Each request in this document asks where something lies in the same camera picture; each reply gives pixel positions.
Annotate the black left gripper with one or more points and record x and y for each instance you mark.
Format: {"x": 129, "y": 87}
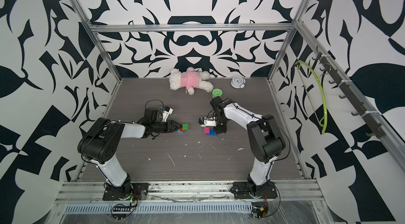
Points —
{"x": 172, "y": 129}

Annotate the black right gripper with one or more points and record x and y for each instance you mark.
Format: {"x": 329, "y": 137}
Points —
{"x": 219, "y": 129}

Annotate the dark blue lego brick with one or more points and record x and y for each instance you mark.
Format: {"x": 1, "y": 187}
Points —
{"x": 212, "y": 133}

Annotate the green lego brick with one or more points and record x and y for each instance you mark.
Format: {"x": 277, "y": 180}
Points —
{"x": 185, "y": 127}

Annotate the pink lego brick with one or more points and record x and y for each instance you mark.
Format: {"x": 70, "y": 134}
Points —
{"x": 206, "y": 130}

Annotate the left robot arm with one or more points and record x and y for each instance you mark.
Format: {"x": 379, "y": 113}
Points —
{"x": 100, "y": 143}

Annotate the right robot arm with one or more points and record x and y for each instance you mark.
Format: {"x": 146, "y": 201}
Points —
{"x": 265, "y": 136}

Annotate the white small alarm clock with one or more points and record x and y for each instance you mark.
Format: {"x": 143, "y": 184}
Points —
{"x": 238, "y": 82}

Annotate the white plush toy pink shirt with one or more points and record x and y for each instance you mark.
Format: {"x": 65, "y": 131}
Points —
{"x": 190, "y": 80}

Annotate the black hook rack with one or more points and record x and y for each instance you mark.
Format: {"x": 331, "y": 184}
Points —
{"x": 350, "y": 92}

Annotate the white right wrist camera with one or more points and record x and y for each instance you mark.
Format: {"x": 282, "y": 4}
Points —
{"x": 207, "y": 122}

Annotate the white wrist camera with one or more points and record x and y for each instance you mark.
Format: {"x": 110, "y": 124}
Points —
{"x": 207, "y": 122}
{"x": 166, "y": 111}

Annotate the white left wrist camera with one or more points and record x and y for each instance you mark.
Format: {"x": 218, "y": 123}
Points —
{"x": 166, "y": 111}

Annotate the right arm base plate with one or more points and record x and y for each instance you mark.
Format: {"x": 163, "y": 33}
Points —
{"x": 249, "y": 190}

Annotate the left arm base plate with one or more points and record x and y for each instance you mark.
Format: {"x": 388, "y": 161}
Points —
{"x": 133, "y": 191}

